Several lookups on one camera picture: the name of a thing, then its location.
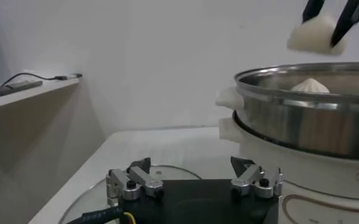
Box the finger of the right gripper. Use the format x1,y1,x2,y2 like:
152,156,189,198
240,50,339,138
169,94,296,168
330,0,359,48
302,0,325,24

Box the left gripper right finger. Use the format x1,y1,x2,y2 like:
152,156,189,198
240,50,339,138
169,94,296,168
230,156,285,200

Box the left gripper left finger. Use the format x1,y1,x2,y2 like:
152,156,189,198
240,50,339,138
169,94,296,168
105,156,165,201

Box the white steamed baozi bun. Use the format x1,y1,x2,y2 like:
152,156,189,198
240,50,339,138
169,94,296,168
290,77,331,94
286,13,348,57

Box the round glass pot lid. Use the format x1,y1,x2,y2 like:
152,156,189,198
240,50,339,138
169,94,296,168
58,164,203,224

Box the stainless steel steamer basket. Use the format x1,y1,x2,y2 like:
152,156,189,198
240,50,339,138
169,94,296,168
215,61,359,161

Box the white electric cooking pot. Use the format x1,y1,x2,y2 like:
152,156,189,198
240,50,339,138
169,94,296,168
218,111,359,224

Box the white side desk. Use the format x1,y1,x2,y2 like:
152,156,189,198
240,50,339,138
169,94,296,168
0,75,83,111

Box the black smartphone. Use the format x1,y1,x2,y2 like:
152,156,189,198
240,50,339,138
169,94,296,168
0,79,44,99

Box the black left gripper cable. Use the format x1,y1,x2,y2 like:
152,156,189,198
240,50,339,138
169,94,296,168
65,206,137,224

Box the black cable with adapter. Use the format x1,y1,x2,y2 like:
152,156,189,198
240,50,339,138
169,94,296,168
1,72,84,88

